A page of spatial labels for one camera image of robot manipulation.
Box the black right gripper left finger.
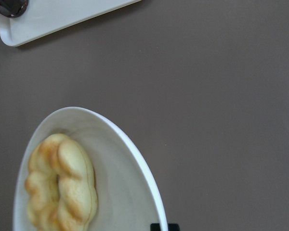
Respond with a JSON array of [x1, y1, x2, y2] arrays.
[[150, 223, 160, 231]]

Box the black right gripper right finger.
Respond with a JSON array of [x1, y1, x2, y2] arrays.
[[168, 223, 180, 231]]

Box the twisted ring donut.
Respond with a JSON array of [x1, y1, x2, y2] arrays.
[[25, 134, 98, 231]]

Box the white shallow bowl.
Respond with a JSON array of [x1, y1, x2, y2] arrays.
[[13, 107, 168, 231]]

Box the cream rabbit tray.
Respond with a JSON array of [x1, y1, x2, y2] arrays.
[[0, 0, 137, 47]]

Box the dark tea bottle on tray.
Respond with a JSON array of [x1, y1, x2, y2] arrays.
[[0, 0, 29, 18]]

